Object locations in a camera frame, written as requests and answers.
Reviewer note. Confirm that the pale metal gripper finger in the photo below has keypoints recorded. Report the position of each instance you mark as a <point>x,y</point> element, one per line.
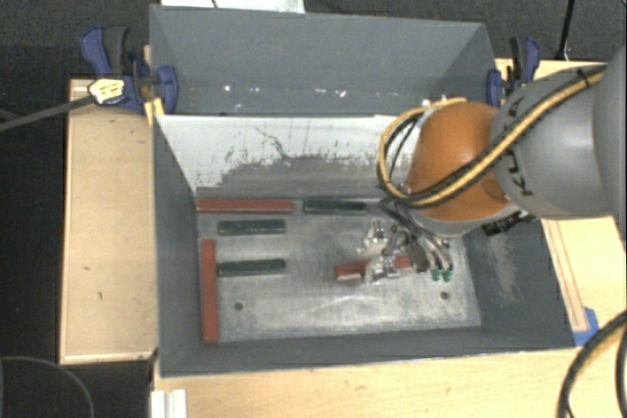
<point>376,236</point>
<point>383,270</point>

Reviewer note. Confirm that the red-brown block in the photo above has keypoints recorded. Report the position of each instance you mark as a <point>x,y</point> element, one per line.
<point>209,293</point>
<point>245,206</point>
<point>349,270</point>

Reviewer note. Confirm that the dark green flat block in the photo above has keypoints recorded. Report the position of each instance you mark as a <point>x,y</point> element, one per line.
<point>252,267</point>
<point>335,206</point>
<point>252,227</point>

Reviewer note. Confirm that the grey metal bin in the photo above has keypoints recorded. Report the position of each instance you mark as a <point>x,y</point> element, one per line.
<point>294,63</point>

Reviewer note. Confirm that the pale wood flat board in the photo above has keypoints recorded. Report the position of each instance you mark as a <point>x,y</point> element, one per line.
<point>108,230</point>

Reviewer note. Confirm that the black cylinder on white bracket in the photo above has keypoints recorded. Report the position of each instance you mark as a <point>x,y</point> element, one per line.
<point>501,225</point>

